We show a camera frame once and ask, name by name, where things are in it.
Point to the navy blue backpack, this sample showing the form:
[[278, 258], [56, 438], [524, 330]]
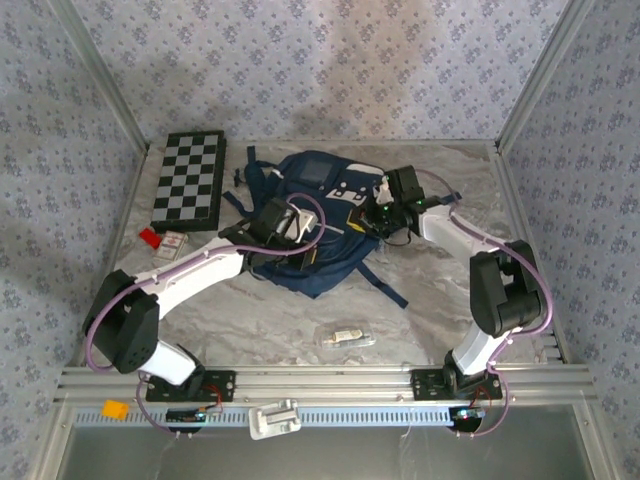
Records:
[[325, 275]]

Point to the blue white playing card box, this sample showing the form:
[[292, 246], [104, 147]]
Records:
[[171, 247]]

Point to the black folding chessboard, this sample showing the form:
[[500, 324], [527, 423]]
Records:
[[187, 182]]

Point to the small red block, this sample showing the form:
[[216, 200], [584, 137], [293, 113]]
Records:
[[150, 238]]

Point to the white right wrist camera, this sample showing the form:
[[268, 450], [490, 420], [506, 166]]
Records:
[[384, 191]]

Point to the grey metal panel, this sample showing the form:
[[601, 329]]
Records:
[[325, 457]]

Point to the white plastic bracket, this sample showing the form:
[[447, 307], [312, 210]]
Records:
[[275, 419]]

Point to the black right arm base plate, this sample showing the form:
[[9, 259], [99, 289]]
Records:
[[425, 385]]

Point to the small circuit board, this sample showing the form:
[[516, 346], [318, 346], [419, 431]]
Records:
[[467, 414], [186, 416]]

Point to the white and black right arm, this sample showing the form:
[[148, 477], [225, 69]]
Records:
[[440, 235]]

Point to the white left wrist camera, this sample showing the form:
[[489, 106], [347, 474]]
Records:
[[306, 225]]

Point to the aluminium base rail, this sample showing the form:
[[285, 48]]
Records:
[[325, 382]]

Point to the aluminium side rail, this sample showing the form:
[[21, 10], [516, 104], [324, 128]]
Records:
[[127, 200], [520, 225]]

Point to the clear plastic pouch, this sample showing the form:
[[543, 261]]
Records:
[[345, 338]]

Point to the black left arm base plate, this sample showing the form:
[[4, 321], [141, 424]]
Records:
[[225, 385]]

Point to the small orange block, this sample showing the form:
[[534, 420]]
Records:
[[115, 410]]

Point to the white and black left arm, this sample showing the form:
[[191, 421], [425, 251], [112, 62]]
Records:
[[200, 265]]

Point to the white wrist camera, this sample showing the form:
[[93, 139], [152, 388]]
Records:
[[384, 191], [306, 225]]

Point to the aluminium frame post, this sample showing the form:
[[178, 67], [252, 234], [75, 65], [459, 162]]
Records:
[[545, 75], [100, 75]]

